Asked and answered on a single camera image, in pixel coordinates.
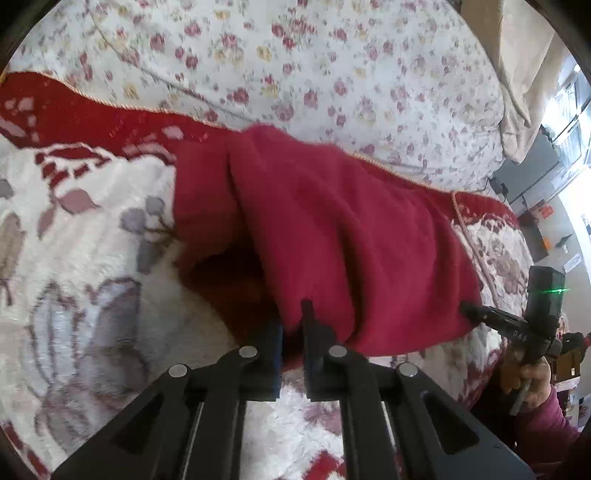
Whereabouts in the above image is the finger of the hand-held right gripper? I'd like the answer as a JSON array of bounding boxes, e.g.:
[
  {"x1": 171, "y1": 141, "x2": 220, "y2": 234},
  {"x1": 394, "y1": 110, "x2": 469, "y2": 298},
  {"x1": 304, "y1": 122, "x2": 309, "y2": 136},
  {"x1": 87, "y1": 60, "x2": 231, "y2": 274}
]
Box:
[{"x1": 459, "y1": 300, "x2": 527, "y2": 331}]

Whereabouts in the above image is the window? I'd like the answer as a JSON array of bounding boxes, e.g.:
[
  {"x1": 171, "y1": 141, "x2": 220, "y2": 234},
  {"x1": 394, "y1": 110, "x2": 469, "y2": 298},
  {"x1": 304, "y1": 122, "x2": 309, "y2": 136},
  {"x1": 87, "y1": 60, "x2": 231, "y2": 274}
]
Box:
[{"x1": 542, "y1": 69, "x2": 591, "y2": 167}]

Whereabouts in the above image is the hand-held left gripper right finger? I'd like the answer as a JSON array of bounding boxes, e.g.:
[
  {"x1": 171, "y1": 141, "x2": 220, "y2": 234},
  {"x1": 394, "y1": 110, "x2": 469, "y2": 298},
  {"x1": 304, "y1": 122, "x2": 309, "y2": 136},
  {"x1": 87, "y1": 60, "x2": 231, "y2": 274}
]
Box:
[{"x1": 300, "y1": 299, "x2": 536, "y2": 480}]

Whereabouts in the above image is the beige curtain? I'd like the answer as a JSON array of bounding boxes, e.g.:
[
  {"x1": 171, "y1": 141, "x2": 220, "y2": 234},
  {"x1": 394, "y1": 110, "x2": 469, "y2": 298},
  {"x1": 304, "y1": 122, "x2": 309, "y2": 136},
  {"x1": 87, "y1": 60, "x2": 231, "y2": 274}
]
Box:
[{"x1": 475, "y1": 0, "x2": 573, "y2": 162}]

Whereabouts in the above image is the person's right forearm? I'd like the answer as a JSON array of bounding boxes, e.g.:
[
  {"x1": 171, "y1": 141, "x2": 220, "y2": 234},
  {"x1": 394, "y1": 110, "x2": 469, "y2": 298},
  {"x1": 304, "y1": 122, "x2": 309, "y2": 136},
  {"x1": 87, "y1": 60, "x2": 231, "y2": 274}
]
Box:
[{"x1": 471, "y1": 383, "x2": 583, "y2": 480}]

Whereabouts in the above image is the red and white plush blanket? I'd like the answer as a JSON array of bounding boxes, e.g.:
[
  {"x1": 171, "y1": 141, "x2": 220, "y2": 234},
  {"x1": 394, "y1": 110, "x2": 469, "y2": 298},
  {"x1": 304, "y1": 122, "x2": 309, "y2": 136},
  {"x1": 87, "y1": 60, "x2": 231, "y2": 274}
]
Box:
[{"x1": 0, "y1": 71, "x2": 532, "y2": 480}]

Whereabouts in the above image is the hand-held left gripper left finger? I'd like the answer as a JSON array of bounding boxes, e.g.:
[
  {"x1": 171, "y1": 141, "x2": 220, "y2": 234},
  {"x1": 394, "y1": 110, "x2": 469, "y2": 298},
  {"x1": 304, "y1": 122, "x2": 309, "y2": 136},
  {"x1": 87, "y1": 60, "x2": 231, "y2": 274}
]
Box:
[{"x1": 51, "y1": 318, "x2": 283, "y2": 480}]

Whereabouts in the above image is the person's right hand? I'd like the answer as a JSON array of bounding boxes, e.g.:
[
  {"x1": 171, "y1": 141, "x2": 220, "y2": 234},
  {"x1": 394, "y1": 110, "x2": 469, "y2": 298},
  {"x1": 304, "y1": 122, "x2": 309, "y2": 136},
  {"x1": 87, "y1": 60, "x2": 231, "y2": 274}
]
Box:
[{"x1": 501, "y1": 342, "x2": 555, "y2": 409}]

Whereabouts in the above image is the white floral quilt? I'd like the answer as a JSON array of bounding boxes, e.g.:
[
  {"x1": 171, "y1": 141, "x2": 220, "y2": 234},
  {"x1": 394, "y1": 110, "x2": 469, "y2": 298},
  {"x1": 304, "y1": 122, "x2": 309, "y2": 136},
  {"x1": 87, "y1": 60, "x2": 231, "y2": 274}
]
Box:
[{"x1": 7, "y1": 0, "x2": 506, "y2": 192}]

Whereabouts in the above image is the red knit sweater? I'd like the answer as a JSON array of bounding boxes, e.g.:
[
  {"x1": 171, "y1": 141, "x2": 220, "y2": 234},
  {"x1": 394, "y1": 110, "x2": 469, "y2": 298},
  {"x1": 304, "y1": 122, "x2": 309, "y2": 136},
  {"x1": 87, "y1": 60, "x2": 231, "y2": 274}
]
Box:
[{"x1": 173, "y1": 124, "x2": 483, "y2": 370}]

